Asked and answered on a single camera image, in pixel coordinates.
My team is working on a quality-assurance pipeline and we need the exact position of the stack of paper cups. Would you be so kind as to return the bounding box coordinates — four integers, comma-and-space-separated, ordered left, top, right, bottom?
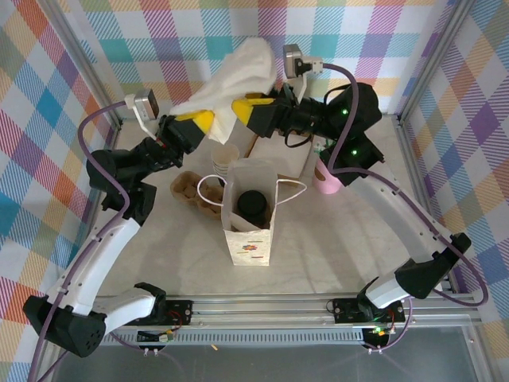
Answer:
211, 143, 240, 186

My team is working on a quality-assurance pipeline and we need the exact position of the white paper napkin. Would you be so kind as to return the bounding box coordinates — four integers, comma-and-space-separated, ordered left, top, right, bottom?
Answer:
169, 37, 278, 145

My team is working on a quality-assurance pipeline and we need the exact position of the aluminium frame post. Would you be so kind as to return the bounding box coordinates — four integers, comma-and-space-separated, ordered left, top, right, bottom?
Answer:
395, 0, 476, 127
46, 0, 123, 128

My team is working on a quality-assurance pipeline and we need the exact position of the pink cylindrical holder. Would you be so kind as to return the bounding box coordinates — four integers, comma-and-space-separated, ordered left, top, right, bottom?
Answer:
312, 157, 344, 196

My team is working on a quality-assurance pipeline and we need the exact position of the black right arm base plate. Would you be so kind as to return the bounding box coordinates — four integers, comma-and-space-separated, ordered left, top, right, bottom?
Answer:
332, 297, 406, 324

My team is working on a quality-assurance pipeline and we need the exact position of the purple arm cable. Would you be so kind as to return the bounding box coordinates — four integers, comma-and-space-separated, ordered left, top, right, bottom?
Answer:
27, 99, 160, 382
321, 62, 490, 353

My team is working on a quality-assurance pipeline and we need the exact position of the white printed paper bag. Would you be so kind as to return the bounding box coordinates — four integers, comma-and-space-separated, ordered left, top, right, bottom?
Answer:
196, 158, 309, 267

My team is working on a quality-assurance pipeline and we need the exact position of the brown pulp cup carrier stack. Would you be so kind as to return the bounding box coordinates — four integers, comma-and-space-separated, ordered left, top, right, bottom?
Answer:
170, 170, 223, 219

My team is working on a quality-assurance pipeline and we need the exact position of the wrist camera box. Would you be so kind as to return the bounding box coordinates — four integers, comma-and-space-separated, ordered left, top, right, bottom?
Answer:
282, 44, 324, 99
125, 89, 162, 138

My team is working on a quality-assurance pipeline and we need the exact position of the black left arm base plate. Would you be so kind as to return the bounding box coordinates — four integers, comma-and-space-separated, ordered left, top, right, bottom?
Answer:
120, 298, 195, 327

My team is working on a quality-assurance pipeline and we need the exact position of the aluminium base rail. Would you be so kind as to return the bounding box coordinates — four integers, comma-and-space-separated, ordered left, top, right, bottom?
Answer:
41, 294, 482, 331

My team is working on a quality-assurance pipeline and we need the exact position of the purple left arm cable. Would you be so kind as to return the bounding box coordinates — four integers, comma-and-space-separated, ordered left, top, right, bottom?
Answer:
27, 99, 160, 382

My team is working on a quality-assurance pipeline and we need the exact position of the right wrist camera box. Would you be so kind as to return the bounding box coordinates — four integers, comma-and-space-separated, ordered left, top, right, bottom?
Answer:
282, 44, 324, 99

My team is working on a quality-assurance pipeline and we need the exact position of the black cup lid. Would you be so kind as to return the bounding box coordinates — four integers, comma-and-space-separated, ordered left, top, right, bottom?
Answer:
237, 190, 266, 218

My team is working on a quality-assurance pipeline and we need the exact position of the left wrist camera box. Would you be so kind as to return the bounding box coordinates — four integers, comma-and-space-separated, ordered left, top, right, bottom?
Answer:
125, 89, 162, 138

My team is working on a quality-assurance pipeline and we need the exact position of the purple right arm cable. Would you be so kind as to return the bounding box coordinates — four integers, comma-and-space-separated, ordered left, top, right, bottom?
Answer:
321, 62, 490, 353

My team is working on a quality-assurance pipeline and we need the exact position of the grey slotted cable duct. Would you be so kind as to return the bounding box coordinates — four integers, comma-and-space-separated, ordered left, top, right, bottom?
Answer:
63, 333, 367, 345

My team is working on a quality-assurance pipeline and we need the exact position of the brown cardboard napkin box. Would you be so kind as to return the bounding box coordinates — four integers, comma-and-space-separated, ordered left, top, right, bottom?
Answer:
243, 133, 315, 180

